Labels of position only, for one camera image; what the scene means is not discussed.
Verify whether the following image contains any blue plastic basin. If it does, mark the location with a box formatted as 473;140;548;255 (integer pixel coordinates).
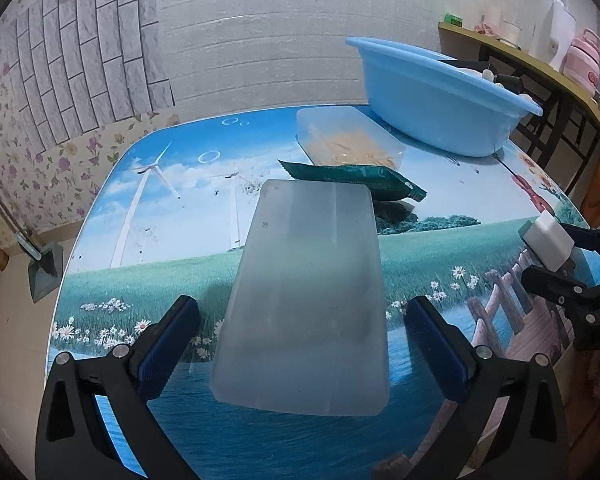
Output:
344;36;544;157

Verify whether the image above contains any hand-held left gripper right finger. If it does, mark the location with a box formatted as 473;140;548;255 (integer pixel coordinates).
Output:
404;295;569;480

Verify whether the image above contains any grey dustpan with metal handle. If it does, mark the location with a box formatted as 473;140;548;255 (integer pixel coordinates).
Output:
0;172;64;304

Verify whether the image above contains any white sponge block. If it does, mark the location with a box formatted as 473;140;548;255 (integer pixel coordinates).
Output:
522;209;576;272

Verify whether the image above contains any pink lunch container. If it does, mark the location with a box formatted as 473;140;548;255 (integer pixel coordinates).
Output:
562;28;600;94

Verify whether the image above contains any translucent plastic lid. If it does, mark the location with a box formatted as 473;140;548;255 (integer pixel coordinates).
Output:
209;178;392;417

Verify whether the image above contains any clear box of wooden sticks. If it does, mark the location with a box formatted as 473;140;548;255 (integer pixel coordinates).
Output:
295;105;407;170

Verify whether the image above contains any white plastic jug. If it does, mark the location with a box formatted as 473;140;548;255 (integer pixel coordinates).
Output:
530;0;579;72

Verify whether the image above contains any white paper cup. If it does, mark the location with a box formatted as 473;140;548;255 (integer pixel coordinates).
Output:
500;17;524;46

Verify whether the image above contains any green snack packet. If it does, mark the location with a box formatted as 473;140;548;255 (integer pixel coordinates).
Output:
277;158;428;205

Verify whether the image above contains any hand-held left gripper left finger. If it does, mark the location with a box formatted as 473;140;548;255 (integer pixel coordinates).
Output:
35;294;201;480

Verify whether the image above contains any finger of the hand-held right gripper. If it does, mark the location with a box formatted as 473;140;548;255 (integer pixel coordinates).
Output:
521;264;600;312
555;220;600;262

